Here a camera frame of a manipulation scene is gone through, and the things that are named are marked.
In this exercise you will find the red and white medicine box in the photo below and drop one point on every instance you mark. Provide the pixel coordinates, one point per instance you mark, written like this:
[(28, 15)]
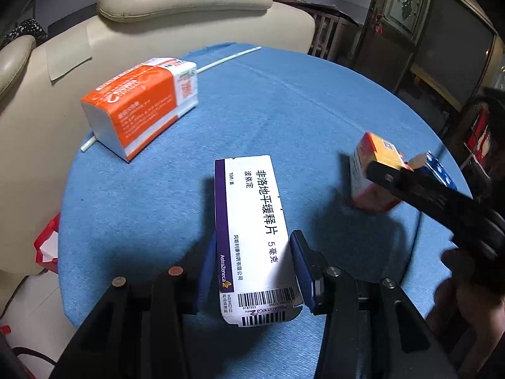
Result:
[(371, 193)]

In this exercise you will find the wooden railed furniture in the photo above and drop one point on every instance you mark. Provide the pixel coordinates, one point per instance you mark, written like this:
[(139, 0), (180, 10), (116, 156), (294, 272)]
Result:
[(335, 33)]

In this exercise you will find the orange white tissue pack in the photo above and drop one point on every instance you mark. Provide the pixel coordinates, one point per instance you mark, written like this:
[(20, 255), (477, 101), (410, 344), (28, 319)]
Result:
[(134, 102)]

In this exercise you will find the pale green sofa patch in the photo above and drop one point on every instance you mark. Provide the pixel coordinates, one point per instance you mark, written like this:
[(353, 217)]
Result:
[(69, 53)]

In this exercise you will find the dark framed screen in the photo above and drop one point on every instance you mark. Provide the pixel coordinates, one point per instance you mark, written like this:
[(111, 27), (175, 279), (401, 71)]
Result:
[(453, 43)]

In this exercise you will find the wooden door with glass panel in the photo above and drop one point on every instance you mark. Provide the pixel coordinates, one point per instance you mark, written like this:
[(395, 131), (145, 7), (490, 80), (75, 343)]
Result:
[(402, 12)]

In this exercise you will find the person's right hand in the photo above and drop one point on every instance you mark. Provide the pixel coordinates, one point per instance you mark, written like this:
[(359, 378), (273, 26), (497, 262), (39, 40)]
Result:
[(473, 316)]

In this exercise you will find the beige leather sofa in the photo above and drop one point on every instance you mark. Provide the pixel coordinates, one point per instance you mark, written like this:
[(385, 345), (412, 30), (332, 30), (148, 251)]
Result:
[(158, 27)]

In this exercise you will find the dark dotted cloth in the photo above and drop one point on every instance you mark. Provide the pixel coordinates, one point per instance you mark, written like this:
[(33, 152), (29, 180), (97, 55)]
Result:
[(23, 33)]

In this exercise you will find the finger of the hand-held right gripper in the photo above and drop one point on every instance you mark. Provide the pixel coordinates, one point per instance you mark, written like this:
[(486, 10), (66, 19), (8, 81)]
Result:
[(394, 181), (442, 171)]

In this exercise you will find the thin white rod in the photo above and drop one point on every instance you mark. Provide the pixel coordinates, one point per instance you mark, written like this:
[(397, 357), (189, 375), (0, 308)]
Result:
[(229, 57)]

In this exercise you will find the white and purple medicine box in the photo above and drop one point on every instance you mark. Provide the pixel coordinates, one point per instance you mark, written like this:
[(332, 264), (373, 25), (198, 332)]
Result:
[(252, 221)]

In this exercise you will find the red and white shopping bag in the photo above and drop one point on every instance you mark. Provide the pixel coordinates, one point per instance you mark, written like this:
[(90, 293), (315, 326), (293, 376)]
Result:
[(47, 244)]

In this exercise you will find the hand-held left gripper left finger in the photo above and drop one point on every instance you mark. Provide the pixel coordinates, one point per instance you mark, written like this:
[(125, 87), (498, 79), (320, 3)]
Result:
[(207, 276)]

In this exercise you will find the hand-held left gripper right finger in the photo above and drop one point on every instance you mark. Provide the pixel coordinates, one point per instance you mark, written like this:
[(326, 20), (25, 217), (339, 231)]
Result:
[(303, 268)]

